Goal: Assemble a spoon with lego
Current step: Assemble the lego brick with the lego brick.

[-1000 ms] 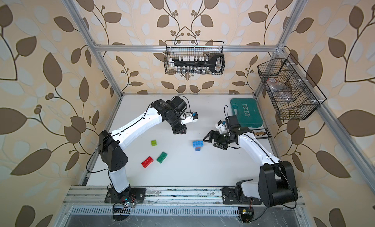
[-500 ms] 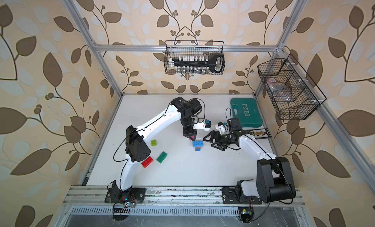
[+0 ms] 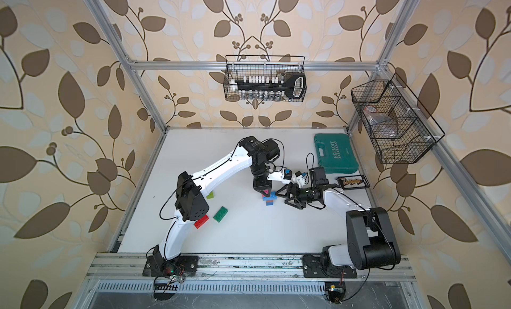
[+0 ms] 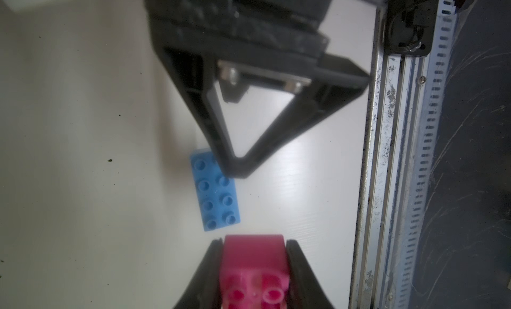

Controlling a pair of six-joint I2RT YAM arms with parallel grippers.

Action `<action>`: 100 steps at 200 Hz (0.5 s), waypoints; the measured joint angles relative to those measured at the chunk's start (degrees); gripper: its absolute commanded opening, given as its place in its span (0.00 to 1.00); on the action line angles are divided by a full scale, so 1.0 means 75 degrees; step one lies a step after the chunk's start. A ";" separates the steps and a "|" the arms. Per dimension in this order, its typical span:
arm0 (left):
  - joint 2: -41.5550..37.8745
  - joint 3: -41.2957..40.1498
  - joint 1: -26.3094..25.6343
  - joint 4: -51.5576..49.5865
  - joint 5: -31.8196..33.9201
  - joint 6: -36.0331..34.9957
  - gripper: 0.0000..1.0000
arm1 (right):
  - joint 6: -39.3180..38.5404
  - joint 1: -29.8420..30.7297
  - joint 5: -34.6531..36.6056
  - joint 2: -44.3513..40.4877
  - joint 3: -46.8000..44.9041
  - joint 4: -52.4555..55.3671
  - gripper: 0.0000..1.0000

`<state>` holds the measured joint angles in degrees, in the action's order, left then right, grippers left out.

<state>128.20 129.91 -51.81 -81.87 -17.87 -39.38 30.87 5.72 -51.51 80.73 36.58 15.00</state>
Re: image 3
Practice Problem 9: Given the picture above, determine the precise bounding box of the light blue long lego brick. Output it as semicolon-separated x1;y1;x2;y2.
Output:
262;194;277;201

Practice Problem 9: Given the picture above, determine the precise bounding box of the dark green lego brick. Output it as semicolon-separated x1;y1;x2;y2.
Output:
213;207;228;223

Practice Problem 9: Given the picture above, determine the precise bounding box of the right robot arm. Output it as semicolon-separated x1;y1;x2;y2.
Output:
275;183;401;270

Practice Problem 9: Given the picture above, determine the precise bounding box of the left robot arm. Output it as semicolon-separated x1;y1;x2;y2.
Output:
153;136;280;261

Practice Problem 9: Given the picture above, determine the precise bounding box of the red lego brick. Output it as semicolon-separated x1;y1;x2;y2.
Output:
194;215;210;229

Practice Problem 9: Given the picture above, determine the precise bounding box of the green plastic tool case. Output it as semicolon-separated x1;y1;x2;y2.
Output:
314;133;359;174

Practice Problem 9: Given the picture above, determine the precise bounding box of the black tray of bits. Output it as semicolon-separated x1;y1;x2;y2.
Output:
336;175;371;191

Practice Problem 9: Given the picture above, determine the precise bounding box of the black socket tool set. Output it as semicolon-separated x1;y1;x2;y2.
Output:
223;73;307;102

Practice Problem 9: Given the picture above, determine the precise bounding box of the plastic bag in basket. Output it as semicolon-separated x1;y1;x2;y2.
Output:
363;106;399;139

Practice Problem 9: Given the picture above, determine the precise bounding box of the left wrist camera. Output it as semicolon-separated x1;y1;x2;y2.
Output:
267;169;294;184

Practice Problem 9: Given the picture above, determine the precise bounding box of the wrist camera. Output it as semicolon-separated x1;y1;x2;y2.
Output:
267;169;294;184
293;167;329;188

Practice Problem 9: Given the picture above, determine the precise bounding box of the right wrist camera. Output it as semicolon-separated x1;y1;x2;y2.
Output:
293;167;329;188

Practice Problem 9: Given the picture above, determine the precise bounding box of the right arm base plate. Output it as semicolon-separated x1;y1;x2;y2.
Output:
302;254;357;279

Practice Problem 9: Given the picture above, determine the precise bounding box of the back wire basket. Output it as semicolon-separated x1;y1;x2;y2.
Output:
223;54;307;102

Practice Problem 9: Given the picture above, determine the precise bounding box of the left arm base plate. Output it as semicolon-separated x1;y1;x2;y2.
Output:
142;255;199;277

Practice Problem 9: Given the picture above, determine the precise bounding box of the right wall wire basket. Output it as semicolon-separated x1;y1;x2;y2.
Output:
351;73;445;164

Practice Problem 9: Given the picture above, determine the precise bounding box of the aluminium front rail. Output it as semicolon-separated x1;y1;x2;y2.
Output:
85;253;417;282

